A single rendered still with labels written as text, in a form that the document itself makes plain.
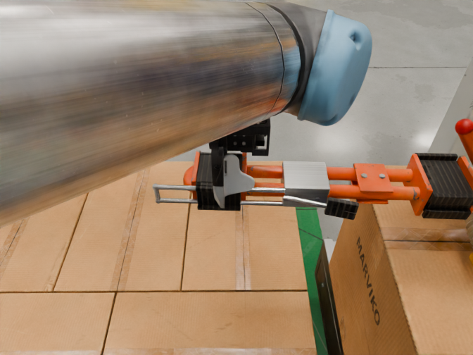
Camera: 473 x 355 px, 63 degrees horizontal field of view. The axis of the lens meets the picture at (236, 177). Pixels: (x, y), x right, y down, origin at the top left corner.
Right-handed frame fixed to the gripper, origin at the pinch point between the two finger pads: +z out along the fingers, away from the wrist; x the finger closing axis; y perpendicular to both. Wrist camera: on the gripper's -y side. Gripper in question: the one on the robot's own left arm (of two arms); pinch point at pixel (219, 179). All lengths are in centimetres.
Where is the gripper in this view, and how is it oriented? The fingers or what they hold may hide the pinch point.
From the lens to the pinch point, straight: 61.5
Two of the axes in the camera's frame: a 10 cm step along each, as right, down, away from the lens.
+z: 0.0, 6.9, 7.2
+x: 0.3, -7.2, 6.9
